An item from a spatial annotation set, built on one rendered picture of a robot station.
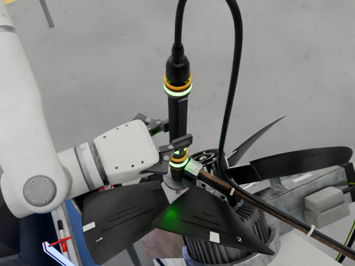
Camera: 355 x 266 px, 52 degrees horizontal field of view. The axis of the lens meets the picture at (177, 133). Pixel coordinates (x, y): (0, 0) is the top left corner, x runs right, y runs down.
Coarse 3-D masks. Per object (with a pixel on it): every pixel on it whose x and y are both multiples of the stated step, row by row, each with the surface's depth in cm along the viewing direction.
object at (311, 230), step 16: (176, 16) 44; (240, 16) 39; (176, 32) 46; (240, 32) 41; (240, 48) 43; (224, 128) 58; (224, 144) 62; (224, 176) 71; (240, 192) 72; (272, 208) 71; (304, 224) 69
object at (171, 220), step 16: (192, 192) 80; (208, 192) 84; (176, 208) 71; (192, 208) 72; (208, 208) 74; (224, 208) 79; (160, 224) 65; (176, 224) 65; (192, 224) 66; (208, 224) 67; (224, 224) 70; (240, 224) 74; (208, 240) 62; (224, 240) 63; (256, 240) 68
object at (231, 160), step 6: (234, 156) 102; (228, 162) 101; (228, 168) 91; (234, 168) 90; (240, 168) 90; (246, 168) 90; (252, 168) 90; (234, 174) 92; (240, 174) 92; (246, 174) 92; (252, 174) 92; (240, 180) 95; (246, 180) 92; (252, 180) 95; (258, 180) 95; (204, 186) 87; (222, 198) 88
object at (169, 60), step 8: (176, 48) 49; (176, 56) 50; (184, 56) 52; (168, 64) 51; (176, 64) 51; (184, 64) 51; (168, 72) 52; (176, 72) 51; (184, 72) 52; (176, 80) 53; (184, 80) 53; (184, 168) 80; (176, 176) 82
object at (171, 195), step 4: (164, 184) 96; (164, 188) 95; (168, 188) 95; (188, 188) 94; (168, 192) 95; (172, 192) 94; (180, 192) 94; (168, 196) 94; (172, 196) 94; (176, 196) 94; (172, 200) 93
